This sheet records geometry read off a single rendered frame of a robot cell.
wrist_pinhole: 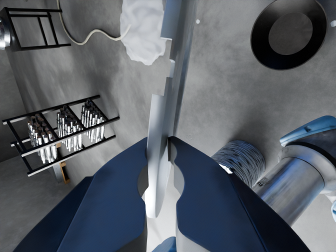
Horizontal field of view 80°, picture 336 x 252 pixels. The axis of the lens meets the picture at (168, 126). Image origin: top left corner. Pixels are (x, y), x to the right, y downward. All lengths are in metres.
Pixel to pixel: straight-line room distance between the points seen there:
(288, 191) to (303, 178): 0.04
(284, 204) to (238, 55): 0.95
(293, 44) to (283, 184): 0.83
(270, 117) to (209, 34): 0.59
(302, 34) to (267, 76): 0.23
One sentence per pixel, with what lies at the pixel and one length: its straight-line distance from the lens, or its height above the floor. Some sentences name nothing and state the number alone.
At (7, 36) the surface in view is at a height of 0.57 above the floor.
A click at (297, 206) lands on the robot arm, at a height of 0.79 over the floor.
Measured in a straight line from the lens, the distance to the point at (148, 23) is 1.42.
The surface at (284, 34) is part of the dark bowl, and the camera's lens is 1.16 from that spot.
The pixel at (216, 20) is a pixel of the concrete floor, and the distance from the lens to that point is 1.30.
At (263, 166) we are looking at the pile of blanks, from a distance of 1.35.
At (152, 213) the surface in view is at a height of 1.05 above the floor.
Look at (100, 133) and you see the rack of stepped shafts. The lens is 2.41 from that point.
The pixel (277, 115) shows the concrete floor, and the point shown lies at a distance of 1.23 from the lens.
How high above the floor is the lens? 1.12
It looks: 40 degrees down
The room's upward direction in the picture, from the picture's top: 116 degrees counter-clockwise
